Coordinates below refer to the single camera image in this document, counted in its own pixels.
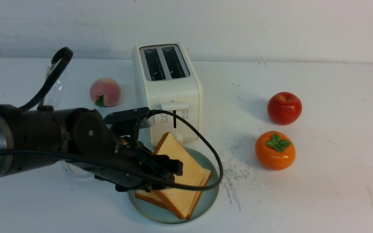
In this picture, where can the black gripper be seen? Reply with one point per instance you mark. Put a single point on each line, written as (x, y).
(130, 164)

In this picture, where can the toast slice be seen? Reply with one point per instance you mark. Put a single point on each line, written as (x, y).
(181, 202)
(150, 197)

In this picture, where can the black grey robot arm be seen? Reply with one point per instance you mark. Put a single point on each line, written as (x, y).
(104, 147)

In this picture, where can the white two-slot toaster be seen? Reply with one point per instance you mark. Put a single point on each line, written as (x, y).
(165, 79)

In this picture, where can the light green round plate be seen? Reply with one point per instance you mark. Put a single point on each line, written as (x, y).
(165, 217)

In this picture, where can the pink peach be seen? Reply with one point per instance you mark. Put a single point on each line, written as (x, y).
(105, 92)

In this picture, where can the orange persimmon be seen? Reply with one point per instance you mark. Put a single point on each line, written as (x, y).
(275, 151)

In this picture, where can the red apple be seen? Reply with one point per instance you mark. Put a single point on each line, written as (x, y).
(284, 108)

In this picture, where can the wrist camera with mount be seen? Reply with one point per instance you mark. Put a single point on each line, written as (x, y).
(129, 122)

